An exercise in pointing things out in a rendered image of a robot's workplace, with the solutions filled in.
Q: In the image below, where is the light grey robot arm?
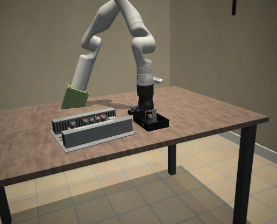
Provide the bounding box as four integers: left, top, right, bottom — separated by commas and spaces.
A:
71, 0, 156, 91

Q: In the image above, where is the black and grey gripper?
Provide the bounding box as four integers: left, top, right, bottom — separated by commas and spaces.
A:
136, 73, 163, 123

